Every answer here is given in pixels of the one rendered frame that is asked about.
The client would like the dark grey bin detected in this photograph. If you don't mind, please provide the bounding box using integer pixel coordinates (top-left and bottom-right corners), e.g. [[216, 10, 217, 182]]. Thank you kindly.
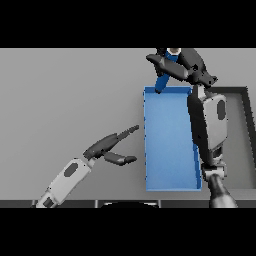
[[205, 86, 256, 192]]

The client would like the blue bin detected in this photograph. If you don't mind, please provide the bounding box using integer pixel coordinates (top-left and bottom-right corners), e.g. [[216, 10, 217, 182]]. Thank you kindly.
[[143, 85, 203, 192]]

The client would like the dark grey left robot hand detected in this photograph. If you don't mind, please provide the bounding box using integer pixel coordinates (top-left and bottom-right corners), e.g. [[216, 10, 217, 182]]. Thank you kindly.
[[82, 124, 140, 167]]

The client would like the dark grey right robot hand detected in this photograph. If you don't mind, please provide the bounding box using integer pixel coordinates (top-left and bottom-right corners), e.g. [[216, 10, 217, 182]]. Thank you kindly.
[[145, 48, 219, 89]]

